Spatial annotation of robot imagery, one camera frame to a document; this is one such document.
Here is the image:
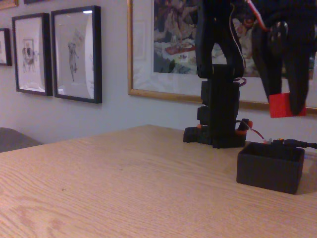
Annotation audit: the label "red cube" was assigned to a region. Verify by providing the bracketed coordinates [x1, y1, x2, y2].
[268, 92, 307, 119]

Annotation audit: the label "black box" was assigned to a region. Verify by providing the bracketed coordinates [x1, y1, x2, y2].
[236, 141, 305, 195]

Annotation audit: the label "small controller board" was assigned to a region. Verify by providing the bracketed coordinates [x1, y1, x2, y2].
[262, 137, 286, 145]

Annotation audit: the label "orange table clamp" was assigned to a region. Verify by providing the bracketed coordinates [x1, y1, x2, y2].
[234, 118, 254, 136]

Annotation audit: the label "gold framed large painting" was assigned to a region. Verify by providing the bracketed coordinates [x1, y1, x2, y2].
[126, 0, 317, 115]

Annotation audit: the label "large black framed drawing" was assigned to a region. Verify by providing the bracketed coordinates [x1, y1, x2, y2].
[51, 5, 103, 104]

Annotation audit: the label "medium black framed drawing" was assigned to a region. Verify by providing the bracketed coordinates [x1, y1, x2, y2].
[11, 12, 53, 97]

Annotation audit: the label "small black framed picture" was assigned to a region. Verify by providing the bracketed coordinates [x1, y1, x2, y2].
[0, 28, 12, 66]

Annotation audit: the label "arm servo cable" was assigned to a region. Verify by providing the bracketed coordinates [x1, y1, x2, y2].
[228, 2, 248, 87]

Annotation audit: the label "gripper servo cable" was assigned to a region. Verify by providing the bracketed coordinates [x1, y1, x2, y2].
[244, 0, 269, 32]

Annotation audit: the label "black power cable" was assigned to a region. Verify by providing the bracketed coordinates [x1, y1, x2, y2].
[284, 139, 317, 150]

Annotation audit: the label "base to board cable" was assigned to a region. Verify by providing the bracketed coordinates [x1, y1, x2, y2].
[241, 120, 267, 144]

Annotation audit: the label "gold picture frame corner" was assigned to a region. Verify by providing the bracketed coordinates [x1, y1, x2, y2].
[0, 0, 19, 10]

